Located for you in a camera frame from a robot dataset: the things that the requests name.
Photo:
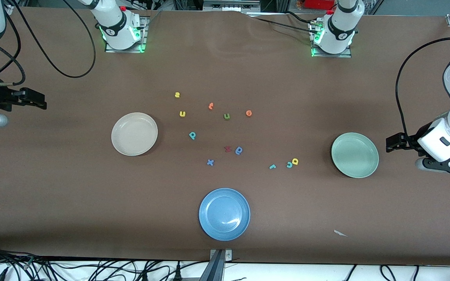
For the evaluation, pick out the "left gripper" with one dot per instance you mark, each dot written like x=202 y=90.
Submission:
x=409 y=139

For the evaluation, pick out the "teal foam letter p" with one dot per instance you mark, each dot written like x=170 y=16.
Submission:
x=190 y=136

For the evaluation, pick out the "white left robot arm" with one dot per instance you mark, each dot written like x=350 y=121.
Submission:
x=336 y=31

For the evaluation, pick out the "green round plate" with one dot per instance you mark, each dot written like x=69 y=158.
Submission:
x=354 y=155

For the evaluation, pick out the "beige round plate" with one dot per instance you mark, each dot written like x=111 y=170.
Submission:
x=134 y=134

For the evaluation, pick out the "white paper scrap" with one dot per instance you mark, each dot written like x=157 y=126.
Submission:
x=340 y=233

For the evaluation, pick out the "blue foam letter q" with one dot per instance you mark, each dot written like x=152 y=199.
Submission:
x=240 y=152

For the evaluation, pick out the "red box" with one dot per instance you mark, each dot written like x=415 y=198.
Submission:
x=318 y=4

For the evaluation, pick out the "blue round plate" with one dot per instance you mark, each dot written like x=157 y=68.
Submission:
x=224 y=214

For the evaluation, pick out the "grey metal box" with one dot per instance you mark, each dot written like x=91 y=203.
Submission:
x=231 y=6

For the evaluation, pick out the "black floor plug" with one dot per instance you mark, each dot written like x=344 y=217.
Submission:
x=178 y=273

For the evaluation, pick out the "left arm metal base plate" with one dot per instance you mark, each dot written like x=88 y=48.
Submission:
x=342 y=55

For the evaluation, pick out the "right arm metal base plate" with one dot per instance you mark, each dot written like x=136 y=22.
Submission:
x=145 y=23

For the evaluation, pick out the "grey metal camera post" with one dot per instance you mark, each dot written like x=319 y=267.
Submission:
x=217 y=269

